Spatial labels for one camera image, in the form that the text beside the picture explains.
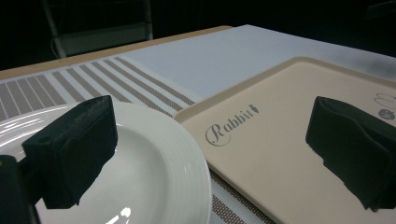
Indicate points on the white ribbed plate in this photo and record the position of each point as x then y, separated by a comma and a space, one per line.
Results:
149, 174

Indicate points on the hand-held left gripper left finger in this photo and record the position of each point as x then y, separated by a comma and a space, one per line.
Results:
71, 152

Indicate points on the beige plastic tray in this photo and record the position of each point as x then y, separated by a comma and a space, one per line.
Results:
280, 149

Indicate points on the striped white placemat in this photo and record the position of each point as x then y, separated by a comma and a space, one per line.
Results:
202, 65

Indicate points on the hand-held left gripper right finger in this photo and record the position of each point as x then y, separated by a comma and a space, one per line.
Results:
355, 146

